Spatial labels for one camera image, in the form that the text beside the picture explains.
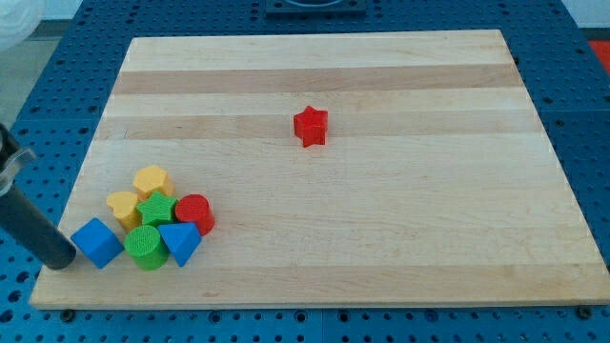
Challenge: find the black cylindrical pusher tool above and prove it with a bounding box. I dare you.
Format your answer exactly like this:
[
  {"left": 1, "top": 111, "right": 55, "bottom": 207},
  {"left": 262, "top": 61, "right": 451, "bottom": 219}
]
[{"left": 1, "top": 186, "right": 76, "bottom": 270}]

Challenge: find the grey tool clamp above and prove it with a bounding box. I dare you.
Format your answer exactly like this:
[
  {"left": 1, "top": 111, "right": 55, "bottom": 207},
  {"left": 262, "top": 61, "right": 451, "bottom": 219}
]
[{"left": 1, "top": 125, "right": 36, "bottom": 195}]

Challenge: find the green cylinder block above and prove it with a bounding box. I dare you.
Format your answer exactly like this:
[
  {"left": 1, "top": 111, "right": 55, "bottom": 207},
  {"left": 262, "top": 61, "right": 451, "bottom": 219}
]
[{"left": 124, "top": 225, "right": 169, "bottom": 271}]

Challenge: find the blue cube block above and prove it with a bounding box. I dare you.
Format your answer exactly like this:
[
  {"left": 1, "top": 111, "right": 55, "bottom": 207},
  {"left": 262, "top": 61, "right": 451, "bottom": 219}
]
[{"left": 71, "top": 217, "right": 124, "bottom": 269}]

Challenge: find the yellow heart block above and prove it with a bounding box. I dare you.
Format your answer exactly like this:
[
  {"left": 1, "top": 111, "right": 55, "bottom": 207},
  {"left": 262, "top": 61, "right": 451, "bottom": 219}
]
[{"left": 106, "top": 192, "right": 142, "bottom": 233}]

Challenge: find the yellow hexagon block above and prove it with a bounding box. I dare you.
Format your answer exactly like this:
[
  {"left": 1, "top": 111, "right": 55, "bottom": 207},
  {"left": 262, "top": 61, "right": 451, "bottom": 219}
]
[{"left": 132, "top": 165, "right": 175, "bottom": 201}]

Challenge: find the green star block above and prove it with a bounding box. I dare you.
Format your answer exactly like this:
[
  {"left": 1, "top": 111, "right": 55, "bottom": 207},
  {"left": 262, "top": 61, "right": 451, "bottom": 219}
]
[{"left": 136, "top": 191, "right": 178, "bottom": 227}]

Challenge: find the blue triangle block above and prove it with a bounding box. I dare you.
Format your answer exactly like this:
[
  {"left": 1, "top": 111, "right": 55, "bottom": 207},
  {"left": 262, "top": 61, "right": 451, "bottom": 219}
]
[{"left": 158, "top": 222, "right": 202, "bottom": 268}]

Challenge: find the red cylinder block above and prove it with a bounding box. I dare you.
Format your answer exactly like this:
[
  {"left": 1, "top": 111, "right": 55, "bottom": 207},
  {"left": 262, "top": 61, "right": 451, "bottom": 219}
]
[{"left": 174, "top": 193, "right": 215, "bottom": 236}]

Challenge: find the red star block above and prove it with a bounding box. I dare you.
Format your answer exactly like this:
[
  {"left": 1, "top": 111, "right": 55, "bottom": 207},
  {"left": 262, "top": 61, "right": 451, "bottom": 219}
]
[{"left": 293, "top": 106, "right": 328, "bottom": 148}]

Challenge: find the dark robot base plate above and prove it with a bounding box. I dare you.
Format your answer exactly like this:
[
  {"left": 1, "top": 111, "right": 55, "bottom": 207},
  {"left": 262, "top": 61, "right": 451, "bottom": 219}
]
[{"left": 264, "top": 0, "right": 367, "bottom": 17}]

